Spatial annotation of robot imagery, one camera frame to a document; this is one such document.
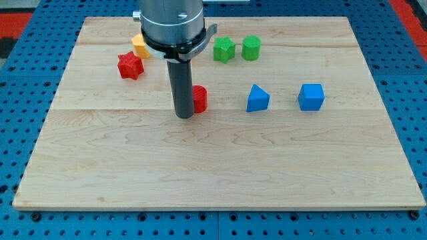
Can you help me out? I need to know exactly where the orange block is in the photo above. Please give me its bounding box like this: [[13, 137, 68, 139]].
[[131, 33, 151, 59]]

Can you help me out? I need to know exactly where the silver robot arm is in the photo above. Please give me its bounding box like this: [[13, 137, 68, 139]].
[[133, 0, 218, 119]]

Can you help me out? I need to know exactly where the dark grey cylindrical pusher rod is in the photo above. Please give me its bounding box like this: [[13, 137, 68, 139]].
[[167, 61, 194, 119]]

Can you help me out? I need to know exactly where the blue cube block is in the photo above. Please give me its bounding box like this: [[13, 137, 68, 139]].
[[298, 83, 326, 111]]

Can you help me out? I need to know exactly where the light wooden board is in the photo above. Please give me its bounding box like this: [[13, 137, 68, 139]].
[[13, 17, 426, 211]]

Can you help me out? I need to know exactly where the blue triangular prism block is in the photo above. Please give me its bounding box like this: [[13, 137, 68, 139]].
[[246, 84, 270, 112]]

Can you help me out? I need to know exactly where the red cylinder block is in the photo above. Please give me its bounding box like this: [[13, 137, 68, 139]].
[[192, 85, 208, 113]]

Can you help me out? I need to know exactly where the green cylinder block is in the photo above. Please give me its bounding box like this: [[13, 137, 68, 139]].
[[242, 35, 262, 61]]

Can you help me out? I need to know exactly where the green star block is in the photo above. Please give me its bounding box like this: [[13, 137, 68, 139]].
[[213, 37, 236, 63]]

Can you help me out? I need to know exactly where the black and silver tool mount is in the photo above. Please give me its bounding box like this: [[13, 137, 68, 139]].
[[142, 23, 218, 63]]

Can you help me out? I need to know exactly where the red star block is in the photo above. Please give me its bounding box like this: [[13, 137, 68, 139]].
[[117, 51, 144, 80]]

